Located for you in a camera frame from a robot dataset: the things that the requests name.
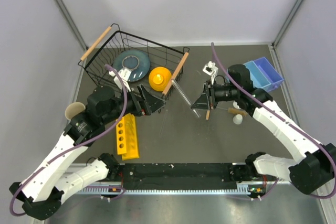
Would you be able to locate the yellow test tube rack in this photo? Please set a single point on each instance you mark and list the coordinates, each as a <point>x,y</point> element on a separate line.
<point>127,138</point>

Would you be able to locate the blue ceramic plate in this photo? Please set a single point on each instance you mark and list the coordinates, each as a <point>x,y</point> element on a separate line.
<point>135,60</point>

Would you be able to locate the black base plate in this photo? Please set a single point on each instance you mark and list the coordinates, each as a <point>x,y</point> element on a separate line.
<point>183,176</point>

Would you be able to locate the wooden test tube clamp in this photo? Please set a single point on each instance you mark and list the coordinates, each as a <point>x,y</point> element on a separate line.
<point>207,114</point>

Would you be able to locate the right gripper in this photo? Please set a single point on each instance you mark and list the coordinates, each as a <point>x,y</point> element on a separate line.
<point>202,102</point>

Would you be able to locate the yellow ribbed funnel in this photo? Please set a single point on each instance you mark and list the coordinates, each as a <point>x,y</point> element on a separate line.
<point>159,78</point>

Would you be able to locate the glass test tube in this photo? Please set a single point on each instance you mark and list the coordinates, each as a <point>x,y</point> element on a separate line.
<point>184,97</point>
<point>163,123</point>

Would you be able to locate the light blue bin middle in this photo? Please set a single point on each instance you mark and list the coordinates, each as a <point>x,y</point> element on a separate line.
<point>257,77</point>

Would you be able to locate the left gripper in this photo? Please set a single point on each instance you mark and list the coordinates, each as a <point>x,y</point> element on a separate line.
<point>146,104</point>

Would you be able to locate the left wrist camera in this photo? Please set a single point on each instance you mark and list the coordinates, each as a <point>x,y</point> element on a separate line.
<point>124,75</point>

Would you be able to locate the purple blue bin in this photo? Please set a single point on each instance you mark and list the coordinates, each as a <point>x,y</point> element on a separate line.
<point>270,73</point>

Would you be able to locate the cable duct rail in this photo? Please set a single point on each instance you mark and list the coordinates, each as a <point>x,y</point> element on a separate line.
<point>240,189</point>

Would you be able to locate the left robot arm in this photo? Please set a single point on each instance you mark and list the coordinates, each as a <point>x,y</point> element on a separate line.
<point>43,193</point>

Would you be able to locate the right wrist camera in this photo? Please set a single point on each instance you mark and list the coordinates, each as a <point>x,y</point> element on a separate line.
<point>212,70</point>

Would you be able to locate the black wire dish basket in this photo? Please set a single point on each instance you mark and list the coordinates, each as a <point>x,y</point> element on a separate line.
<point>121,49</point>

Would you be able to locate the test tube brush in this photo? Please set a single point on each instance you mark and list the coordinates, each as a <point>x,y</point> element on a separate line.
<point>235,111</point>

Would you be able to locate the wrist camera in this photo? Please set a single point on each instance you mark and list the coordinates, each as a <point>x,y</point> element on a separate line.
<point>124,75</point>
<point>212,70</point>

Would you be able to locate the beige ceramic mug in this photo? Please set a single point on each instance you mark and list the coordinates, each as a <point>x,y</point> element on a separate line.
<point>74,109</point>

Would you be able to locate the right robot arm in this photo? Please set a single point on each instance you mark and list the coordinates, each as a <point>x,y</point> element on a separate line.
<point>311,165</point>

